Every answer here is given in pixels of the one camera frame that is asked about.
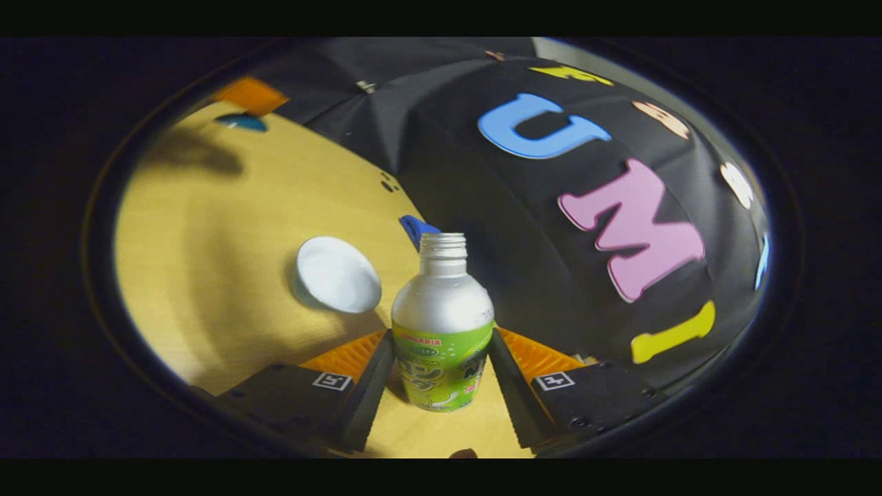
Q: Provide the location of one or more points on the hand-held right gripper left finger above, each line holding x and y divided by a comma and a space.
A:
372, 393

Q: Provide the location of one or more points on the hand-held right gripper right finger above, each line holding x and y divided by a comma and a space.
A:
513, 393

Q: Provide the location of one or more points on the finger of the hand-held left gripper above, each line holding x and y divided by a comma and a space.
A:
251, 95

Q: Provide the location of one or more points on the teal teacup lid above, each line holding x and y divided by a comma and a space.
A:
242, 122

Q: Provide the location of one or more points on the silver green label water bottle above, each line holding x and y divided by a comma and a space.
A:
444, 303

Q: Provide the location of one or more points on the teal teacup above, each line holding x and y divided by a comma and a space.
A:
337, 275

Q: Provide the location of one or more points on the silver clip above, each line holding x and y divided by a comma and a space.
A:
366, 86

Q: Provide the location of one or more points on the black backdrop cloth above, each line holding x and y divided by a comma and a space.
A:
496, 227

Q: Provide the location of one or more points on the blue cloth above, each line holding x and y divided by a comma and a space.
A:
415, 226

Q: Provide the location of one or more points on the red clip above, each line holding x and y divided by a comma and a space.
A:
494, 54

